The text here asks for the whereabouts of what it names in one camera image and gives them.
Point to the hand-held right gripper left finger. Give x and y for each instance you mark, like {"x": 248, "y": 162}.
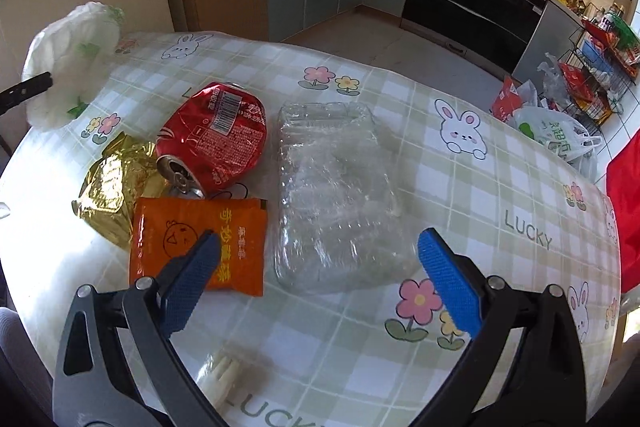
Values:
{"x": 192, "y": 277}

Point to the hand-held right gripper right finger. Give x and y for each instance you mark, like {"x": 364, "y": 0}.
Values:
{"x": 450, "y": 287}

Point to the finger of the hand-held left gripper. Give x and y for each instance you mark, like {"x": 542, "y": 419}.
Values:
{"x": 30, "y": 87}

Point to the white plastic bag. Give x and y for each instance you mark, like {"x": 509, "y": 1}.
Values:
{"x": 65, "y": 52}

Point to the orange snack packet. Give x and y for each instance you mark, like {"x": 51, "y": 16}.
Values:
{"x": 235, "y": 247}

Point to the white plastic fork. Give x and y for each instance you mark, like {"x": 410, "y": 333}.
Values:
{"x": 220, "y": 379}

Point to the gold foil wrapper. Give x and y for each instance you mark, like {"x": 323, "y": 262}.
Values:
{"x": 110, "y": 187}

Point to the clear plastic container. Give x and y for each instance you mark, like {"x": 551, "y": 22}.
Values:
{"x": 330, "y": 207}

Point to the crushed red can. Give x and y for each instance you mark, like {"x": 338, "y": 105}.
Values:
{"x": 215, "y": 132}

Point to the checked bunny tablecloth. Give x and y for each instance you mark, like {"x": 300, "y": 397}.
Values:
{"x": 350, "y": 347}

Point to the white printed shopping bag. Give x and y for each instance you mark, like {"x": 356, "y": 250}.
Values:
{"x": 550, "y": 132}

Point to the red apron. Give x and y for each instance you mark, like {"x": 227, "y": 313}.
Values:
{"x": 627, "y": 207}

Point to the red bag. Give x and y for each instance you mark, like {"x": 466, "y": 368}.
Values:
{"x": 507, "y": 99}

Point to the clear plastic bag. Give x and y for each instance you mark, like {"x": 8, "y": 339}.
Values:
{"x": 552, "y": 84}

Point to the narrow grey lower cabinet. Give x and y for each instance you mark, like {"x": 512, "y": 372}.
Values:
{"x": 545, "y": 42}

